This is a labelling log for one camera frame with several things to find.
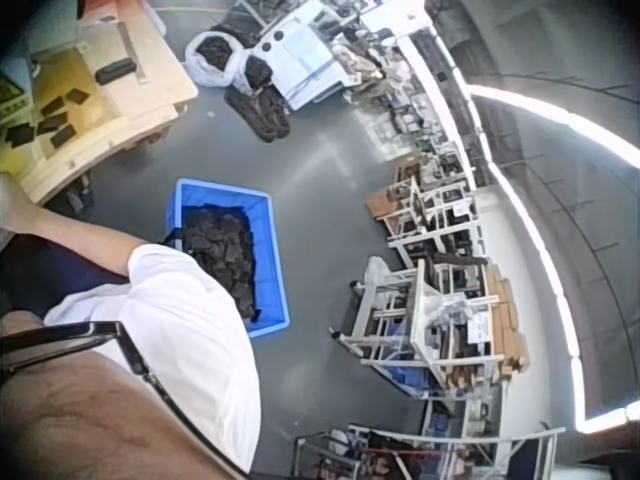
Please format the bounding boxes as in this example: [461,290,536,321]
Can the blue plastic crate of dark pieces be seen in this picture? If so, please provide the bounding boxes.
[158,177,292,340]

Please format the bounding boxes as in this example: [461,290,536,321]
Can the heap of dark strips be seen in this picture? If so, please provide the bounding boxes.
[223,84,292,142]

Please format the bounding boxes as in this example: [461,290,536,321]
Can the white plastic bag of dark pieces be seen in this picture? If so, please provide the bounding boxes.
[233,49,276,96]

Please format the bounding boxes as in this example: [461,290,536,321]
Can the long white workbench with clutter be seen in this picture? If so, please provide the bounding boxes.
[319,0,496,189]

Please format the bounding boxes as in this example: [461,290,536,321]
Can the white machine cabinet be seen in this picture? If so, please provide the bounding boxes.
[251,0,351,111]

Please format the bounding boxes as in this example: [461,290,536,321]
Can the white sack of dark pieces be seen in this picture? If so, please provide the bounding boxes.
[184,30,245,89]

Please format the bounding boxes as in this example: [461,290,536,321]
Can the metal cart with clutter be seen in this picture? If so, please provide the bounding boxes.
[292,422,567,480]

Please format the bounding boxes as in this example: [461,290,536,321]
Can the wooden work table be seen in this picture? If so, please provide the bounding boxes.
[0,0,200,206]

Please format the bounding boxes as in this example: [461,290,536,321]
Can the black rectangular block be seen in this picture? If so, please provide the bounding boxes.
[94,57,138,85]

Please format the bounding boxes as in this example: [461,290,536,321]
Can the metal ruler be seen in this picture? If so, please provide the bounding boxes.
[115,14,150,85]

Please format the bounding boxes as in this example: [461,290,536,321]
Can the person's legs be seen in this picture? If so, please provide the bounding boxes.
[0,227,132,321]

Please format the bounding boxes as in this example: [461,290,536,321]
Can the green yellow cutting mat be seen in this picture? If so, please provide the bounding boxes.
[0,74,29,124]

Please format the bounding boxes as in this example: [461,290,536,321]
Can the white frame rack with parts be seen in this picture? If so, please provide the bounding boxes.
[365,142,484,256]

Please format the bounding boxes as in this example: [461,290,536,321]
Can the white frame rack with boxes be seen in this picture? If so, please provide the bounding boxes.
[328,252,530,396]

